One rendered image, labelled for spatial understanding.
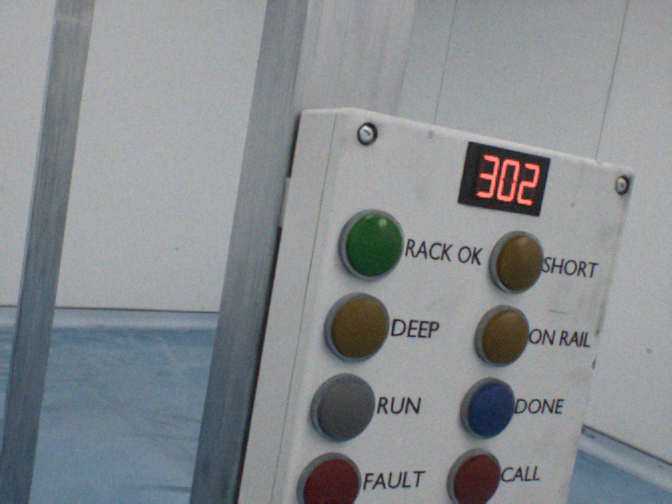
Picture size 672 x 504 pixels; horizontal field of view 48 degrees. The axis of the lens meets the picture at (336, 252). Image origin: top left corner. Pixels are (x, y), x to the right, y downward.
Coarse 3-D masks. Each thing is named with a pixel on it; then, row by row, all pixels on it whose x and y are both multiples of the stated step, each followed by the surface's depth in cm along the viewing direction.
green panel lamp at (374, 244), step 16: (368, 224) 31; (384, 224) 31; (352, 240) 31; (368, 240) 31; (384, 240) 31; (400, 240) 32; (352, 256) 31; (368, 256) 31; (384, 256) 32; (368, 272) 31; (384, 272) 32
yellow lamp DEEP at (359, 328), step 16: (352, 304) 31; (368, 304) 32; (336, 320) 31; (352, 320) 31; (368, 320) 32; (384, 320) 32; (336, 336) 31; (352, 336) 32; (368, 336) 32; (384, 336) 32; (352, 352) 32; (368, 352) 32
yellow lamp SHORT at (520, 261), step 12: (516, 240) 35; (528, 240) 35; (504, 252) 35; (516, 252) 35; (528, 252) 35; (540, 252) 36; (504, 264) 35; (516, 264) 35; (528, 264) 35; (540, 264) 36; (504, 276) 35; (516, 276) 35; (528, 276) 35; (516, 288) 35
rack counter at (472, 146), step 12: (468, 144) 33; (480, 144) 34; (468, 156) 33; (504, 156) 34; (516, 156) 35; (528, 156) 35; (540, 156) 35; (468, 168) 33; (468, 180) 34; (540, 180) 35; (468, 192) 34; (540, 192) 36; (468, 204) 34; (480, 204) 34; (492, 204) 34; (504, 204) 35; (516, 204) 35; (540, 204) 36
